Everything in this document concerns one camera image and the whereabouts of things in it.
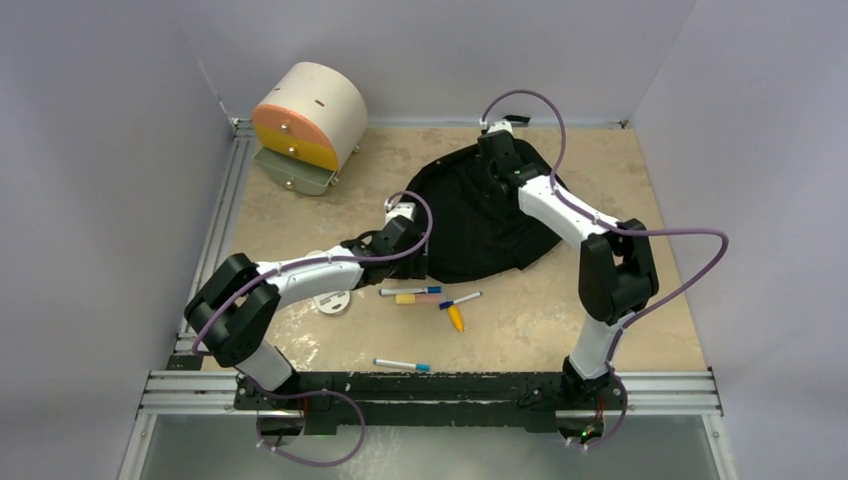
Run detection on black student backpack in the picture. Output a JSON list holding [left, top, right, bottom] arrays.
[[406, 144, 561, 284]]

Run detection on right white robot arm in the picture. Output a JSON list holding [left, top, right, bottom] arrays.
[[477, 128, 659, 407]]

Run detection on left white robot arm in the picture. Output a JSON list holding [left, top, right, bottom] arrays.
[[183, 216, 433, 409]]

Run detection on white marker blue cap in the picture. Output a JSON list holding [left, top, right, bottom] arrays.
[[378, 286, 442, 296]]

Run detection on yellow pink highlighter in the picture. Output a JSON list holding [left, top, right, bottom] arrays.
[[394, 293, 446, 305]]

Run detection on upright white marker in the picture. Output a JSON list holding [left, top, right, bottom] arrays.
[[439, 291, 482, 310]]

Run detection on white oval label card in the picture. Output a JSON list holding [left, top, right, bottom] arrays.
[[312, 291, 351, 316]]

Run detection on white marker lying lower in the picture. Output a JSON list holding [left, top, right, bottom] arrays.
[[373, 358, 430, 372]]

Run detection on cream round drawer cabinet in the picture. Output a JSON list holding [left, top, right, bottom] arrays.
[[251, 62, 368, 196]]

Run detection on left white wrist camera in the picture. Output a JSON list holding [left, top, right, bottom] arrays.
[[385, 202, 417, 225]]

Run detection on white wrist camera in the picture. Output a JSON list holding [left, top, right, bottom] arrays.
[[480, 119, 514, 135], [385, 202, 417, 225]]

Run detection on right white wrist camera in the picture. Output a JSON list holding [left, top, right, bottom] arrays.
[[480, 119, 514, 135]]

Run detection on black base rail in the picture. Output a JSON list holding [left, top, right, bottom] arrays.
[[234, 372, 625, 435]]

